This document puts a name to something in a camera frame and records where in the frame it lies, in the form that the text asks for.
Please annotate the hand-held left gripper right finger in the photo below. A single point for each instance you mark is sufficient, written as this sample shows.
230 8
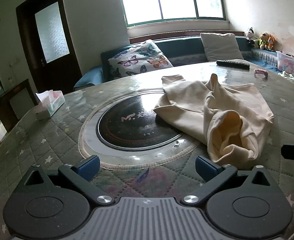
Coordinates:
205 167

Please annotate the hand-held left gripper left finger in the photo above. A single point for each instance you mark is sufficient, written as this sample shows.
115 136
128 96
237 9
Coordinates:
88 166

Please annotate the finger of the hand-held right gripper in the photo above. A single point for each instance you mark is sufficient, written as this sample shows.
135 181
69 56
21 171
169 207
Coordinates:
292 151

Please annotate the cream sweatshirt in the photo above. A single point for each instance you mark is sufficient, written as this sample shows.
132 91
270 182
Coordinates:
186 100

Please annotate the round black induction cooktop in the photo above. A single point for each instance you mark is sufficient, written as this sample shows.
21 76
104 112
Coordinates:
127 130

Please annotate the tissue box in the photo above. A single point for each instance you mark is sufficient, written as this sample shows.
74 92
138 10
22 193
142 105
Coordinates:
50 102

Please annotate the clear plastic storage box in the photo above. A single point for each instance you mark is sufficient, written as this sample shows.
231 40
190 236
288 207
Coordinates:
290 63

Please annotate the dark wooden cabinet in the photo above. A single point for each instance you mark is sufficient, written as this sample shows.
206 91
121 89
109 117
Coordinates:
9 105

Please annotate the black remote control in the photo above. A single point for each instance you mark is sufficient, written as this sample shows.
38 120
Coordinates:
233 64

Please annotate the orange plush toy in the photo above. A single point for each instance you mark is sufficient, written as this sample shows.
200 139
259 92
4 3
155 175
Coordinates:
271 43

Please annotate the yellow-vested plush toy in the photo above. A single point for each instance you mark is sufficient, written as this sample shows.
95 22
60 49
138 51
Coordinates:
263 41

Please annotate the butterfly print pillow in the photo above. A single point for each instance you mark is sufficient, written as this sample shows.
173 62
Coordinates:
139 58

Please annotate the plain white pillow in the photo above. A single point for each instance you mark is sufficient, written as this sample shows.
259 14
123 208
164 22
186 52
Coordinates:
221 46

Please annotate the black and white plush toy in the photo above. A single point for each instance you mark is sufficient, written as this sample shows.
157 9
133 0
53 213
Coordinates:
251 36

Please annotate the teal sofa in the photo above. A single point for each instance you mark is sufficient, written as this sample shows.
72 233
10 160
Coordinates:
181 45

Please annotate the dark door with frosted glass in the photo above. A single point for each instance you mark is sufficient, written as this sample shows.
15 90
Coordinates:
52 42

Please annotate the green-framed window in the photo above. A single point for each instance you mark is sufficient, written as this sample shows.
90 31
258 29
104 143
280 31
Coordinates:
171 0

